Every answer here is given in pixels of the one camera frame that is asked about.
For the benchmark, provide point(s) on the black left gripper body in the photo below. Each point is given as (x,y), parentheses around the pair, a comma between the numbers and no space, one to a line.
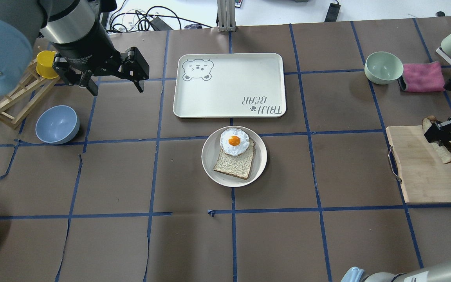
(85,46)

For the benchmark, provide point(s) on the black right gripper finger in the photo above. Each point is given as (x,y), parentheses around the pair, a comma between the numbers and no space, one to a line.
(438,132)

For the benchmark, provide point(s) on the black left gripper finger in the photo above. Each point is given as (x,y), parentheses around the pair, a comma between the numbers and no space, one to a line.
(138,68)
(87,83)

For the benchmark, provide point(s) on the bread slice brown crust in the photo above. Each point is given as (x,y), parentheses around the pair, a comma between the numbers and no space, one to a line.
(443,151)

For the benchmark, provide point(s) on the beige round plate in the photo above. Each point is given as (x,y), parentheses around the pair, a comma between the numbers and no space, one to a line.
(211,150)

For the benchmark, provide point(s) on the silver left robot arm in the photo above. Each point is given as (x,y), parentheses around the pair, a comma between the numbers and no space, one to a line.
(73,27)

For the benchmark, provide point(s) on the bread slice on plate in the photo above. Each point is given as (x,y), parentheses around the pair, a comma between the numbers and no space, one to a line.
(236,166)

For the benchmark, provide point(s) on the yellow cup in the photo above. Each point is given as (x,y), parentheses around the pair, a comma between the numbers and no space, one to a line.
(44,62)

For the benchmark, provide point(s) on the wooden cutting board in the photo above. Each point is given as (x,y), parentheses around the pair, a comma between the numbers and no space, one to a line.
(425,178)

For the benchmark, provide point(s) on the blue bowl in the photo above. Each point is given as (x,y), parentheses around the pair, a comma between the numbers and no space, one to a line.
(57,125)

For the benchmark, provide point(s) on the pink cloth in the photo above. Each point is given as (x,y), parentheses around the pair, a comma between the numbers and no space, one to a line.
(422,77)

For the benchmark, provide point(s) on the wooden cup rack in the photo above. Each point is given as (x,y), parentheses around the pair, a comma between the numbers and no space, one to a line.
(31,88)

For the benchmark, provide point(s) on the light green bowl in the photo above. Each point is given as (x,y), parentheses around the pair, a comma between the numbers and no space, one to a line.
(383,68)

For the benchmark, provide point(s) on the cream bear tray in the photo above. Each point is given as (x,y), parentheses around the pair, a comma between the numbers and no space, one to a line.
(242,85)

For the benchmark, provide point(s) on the fried egg toy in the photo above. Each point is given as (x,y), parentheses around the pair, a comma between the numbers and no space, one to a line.
(234,141)

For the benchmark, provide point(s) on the small black adapter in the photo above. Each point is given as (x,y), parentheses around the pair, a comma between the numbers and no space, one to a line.
(332,12)

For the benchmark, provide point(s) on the aluminium frame post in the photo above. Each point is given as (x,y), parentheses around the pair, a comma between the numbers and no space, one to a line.
(226,15)

